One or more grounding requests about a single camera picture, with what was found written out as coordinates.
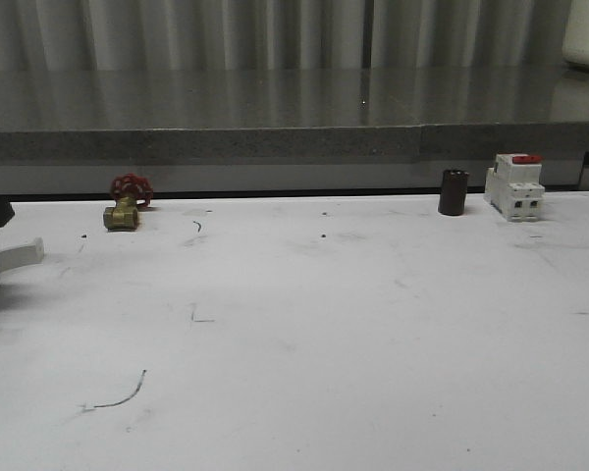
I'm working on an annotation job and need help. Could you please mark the white half pipe clamp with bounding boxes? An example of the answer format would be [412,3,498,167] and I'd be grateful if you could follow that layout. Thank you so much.
[0,237,45,273]

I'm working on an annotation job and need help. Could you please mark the dark brown cylindrical coupling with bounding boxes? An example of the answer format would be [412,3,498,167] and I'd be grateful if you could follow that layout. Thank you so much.
[438,169,469,216]

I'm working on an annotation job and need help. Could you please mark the white container on counter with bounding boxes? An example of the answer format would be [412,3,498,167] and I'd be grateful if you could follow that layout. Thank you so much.
[562,0,589,69]

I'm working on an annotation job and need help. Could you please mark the brass valve with red handle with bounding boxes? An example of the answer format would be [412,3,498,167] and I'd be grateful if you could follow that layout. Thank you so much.
[103,174,153,231]

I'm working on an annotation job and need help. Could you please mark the white circuit breaker red switch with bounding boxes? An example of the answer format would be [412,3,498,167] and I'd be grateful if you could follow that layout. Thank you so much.
[484,153,545,222]

